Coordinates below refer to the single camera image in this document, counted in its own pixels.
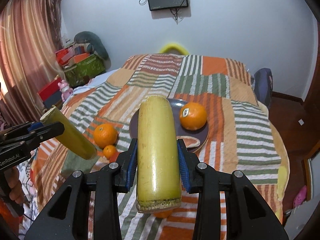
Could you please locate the red box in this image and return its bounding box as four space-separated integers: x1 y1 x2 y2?
38 77 62 101

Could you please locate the large plain orange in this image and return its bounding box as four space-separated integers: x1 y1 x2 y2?
93 124 118 148

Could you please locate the green storage box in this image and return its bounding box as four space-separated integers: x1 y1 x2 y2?
64 54 106 87

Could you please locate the short yellow sugarcane piece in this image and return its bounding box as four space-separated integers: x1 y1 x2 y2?
40 106 97 160

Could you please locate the dark blue backpack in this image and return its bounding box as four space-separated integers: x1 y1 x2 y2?
254 68 273 109

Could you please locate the yellow pillow behind bed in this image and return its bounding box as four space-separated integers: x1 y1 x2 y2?
159 43 189 56

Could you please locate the pale sweet potato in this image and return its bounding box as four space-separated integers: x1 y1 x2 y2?
177 135 200 148

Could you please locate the left hand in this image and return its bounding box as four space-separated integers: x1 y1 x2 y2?
4 167 24 204

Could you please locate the pink plush toy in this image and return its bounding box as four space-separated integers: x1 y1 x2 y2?
58 80 73 102

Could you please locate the long yellow sugarcane piece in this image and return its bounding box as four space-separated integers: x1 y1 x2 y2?
136 95 181 213

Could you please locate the pink striped curtain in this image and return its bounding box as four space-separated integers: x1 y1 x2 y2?
1 0 65 126

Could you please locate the large orange with sticker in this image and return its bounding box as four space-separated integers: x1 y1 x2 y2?
179 102 207 131

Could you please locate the purple ceramic plate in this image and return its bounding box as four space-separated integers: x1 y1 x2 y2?
129 97 210 153

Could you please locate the red tomato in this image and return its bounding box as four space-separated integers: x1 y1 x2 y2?
109 152 119 163

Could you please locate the small mandarin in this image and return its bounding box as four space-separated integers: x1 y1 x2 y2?
103 145 117 160
153 209 174 219

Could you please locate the white bed sheet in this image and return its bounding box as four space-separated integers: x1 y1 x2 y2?
73 70 116 95

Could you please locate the pink slipper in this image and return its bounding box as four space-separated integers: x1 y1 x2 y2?
293 185 308 208

